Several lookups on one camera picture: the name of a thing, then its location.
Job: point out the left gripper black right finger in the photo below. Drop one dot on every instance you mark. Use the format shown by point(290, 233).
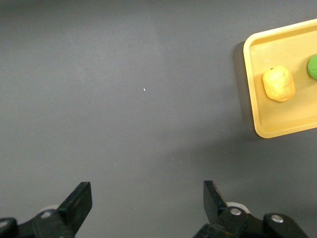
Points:
point(215, 210)

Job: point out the yellow potato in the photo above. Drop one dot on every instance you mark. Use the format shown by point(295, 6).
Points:
point(278, 84)

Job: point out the green apple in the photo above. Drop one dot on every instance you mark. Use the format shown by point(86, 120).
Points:
point(313, 67)

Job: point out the yellow plastic tray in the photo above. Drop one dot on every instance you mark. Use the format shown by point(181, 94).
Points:
point(280, 119)

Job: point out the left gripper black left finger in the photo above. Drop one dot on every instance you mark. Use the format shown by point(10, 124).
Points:
point(71, 210)

